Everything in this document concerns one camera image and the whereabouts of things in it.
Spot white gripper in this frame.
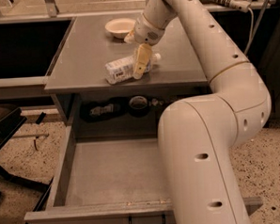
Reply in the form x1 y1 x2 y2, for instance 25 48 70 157
124 14 165 79

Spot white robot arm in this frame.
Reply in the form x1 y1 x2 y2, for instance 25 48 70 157
129 0 272 224

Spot grey open top drawer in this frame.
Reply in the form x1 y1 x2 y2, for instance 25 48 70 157
25 127 263 224

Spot white bowl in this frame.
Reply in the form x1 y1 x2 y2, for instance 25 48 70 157
104 18 135 40

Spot small metal parts in cabinet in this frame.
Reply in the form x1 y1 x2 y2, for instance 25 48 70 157
148 98 170 106

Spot black tape roll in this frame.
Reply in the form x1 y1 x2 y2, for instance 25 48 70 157
128 96 149 117

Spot grey cabinet desk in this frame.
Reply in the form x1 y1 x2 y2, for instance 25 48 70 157
45 14 210 122

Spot black bag with tool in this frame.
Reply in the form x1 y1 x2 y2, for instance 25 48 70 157
80 97 128 123

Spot white cable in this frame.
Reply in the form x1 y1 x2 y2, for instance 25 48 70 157
241 7 257 56

